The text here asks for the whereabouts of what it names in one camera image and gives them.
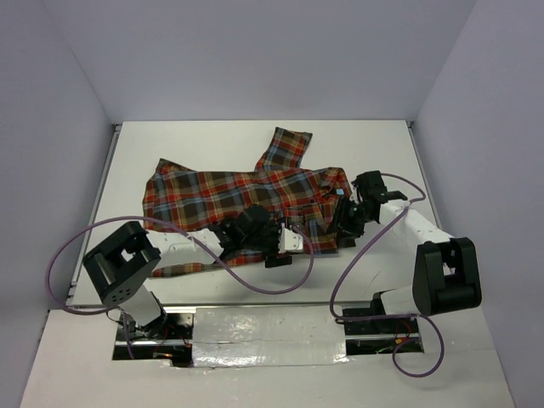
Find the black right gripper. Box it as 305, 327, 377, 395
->
326, 195, 373, 240

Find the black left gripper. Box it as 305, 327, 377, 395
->
241, 216, 292, 268

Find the plaid long sleeve shirt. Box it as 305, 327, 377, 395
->
142, 127, 354, 255

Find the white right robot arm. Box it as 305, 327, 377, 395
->
329, 171, 482, 332

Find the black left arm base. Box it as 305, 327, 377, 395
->
106, 310, 195, 344

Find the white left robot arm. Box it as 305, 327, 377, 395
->
83, 205, 303, 339

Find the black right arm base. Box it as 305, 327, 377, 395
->
336, 292, 419, 338

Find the glossy white tape patch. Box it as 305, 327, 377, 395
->
192, 306, 349, 368

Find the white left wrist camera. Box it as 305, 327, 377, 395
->
278, 226, 304, 254

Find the aluminium table frame rail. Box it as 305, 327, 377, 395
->
411, 118, 458, 235

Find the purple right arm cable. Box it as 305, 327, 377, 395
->
330, 171, 445, 377

